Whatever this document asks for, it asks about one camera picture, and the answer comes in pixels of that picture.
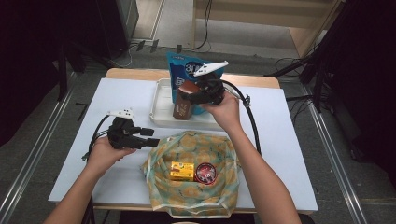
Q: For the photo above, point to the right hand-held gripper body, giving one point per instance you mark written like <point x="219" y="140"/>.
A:
<point x="211" y="90"/>

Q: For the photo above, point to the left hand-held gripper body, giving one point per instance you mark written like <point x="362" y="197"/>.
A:
<point x="121" y="133"/>

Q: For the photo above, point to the brown rectangular box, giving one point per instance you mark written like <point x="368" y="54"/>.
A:
<point x="183" y="107"/>

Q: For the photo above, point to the white plastic tray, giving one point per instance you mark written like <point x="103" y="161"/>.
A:
<point x="162" y="109"/>

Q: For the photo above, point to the blue snack bag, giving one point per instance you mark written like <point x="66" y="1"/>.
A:
<point x="180" y="67"/>

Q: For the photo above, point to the yellow snack packet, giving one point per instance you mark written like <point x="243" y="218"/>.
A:
<point x="182" y="171"/>

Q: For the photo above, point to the lemon print shopping bag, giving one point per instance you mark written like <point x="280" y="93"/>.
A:
<point x="186" y="199"/>

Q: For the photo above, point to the person's right hand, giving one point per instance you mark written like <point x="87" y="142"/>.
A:
<point x="227" y="113"/>

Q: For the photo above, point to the person's left hand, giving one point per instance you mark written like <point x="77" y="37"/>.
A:
<point x="102" y="155"/>

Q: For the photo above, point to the black can with red lid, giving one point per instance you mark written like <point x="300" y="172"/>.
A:
<point x="205" y="173"/>

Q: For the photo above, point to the black stand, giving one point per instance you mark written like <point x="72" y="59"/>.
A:
<point x="318" y="84"/>
<point x="62" y="77"/>

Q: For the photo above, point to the wooden shelf unit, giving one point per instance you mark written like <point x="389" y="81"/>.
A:
<point x="264" y="18"/>

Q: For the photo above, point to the dark cabinet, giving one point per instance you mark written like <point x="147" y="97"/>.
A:
<point x="118" y="25"/>

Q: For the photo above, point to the metal floor rail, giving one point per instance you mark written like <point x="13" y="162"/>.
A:
<point x="36" y="146"/>
<point x="335" y="158"/>

